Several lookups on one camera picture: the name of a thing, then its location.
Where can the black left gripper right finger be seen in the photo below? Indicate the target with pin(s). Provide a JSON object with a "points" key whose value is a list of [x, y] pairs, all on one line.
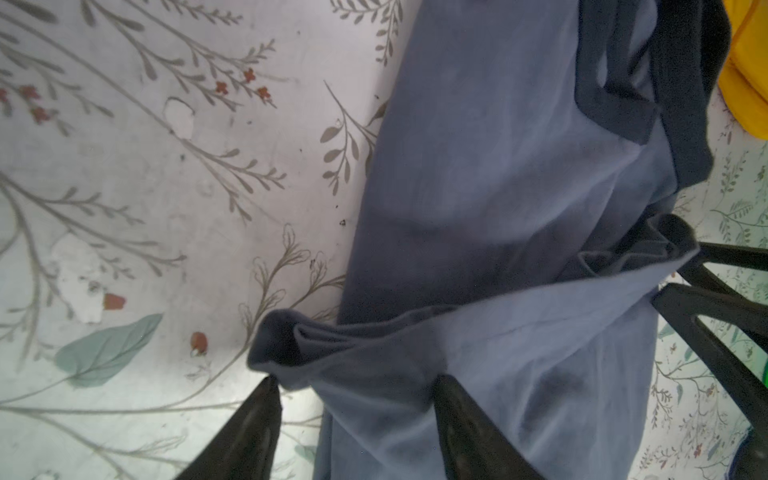
{"points": [[472, 446]]}

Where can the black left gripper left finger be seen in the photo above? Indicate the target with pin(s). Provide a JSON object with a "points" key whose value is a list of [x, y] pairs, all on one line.
{"points": [[245, 447]]}

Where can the yellow bucket hat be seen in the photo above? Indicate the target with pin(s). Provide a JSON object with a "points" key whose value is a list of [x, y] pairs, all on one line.
{"points": [[743, 81]]}

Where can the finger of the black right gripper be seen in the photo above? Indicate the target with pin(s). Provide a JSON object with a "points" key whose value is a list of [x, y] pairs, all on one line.
{"points": [[682, 307], [728, 269]]}

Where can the grey tank top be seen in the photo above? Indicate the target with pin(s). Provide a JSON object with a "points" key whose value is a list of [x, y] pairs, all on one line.
{"points": [[516, 221]]}

